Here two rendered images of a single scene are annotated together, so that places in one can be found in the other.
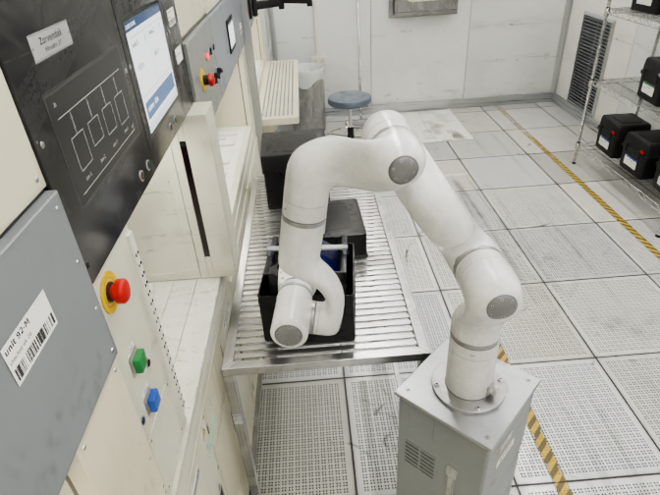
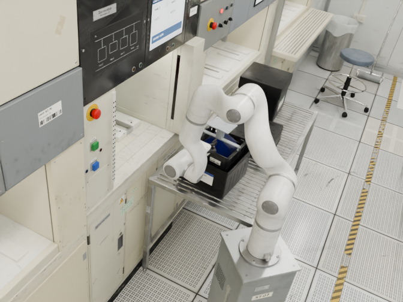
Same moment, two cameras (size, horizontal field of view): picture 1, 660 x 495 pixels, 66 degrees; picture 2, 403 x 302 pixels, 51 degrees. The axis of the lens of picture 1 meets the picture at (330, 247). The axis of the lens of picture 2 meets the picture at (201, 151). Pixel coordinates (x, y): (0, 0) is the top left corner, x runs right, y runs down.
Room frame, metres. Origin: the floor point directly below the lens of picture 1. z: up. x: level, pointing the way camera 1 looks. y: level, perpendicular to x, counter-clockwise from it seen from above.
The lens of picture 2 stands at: (-0.40, -0.53, 2.21)
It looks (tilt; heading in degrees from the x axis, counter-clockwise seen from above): 36 degrees down; 22
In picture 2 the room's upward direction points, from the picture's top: 9 degrees clockwise
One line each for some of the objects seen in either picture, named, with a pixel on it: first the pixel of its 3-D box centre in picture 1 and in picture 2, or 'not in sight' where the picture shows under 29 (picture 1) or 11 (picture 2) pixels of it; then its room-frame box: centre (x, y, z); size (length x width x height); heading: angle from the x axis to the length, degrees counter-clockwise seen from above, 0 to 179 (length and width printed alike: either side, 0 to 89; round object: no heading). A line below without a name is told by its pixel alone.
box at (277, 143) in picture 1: (296, 168); (262, 91); (2.13, 0.13, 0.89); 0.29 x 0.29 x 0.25; 3
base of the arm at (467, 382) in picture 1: (470, 360); (264, 236); (0.93, -0.34, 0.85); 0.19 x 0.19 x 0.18
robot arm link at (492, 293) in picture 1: (484, 303); (273, 205); (0.90, -0.34, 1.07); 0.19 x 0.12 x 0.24; 3
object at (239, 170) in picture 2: (310, 290); (214, 162); (1.27, 0.07, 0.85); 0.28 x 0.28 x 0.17; 86
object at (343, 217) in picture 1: (324, 226); (253, 133); (1.70, 0.01, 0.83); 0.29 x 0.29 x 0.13; 3
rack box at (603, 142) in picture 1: (622, 135); not in sight; (3.66, -2.27, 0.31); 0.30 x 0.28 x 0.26; 179
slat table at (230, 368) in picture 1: (323, 315); (235, 186); (1.70, 0.05, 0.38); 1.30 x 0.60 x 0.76; 1
